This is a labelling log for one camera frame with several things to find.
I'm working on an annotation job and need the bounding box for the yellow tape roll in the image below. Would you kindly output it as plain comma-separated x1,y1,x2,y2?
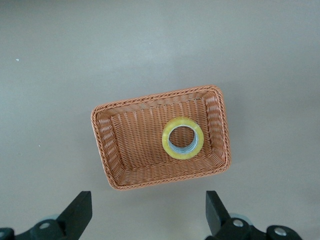
161,115,205,161

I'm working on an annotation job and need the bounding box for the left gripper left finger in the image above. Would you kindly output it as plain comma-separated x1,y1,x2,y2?
0,191,93,240

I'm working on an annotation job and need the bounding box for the brown wicker basket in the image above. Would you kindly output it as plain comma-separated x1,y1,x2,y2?
89,84,232,192

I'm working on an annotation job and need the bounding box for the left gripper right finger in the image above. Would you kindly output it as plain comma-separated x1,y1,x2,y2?
205,190,303,240

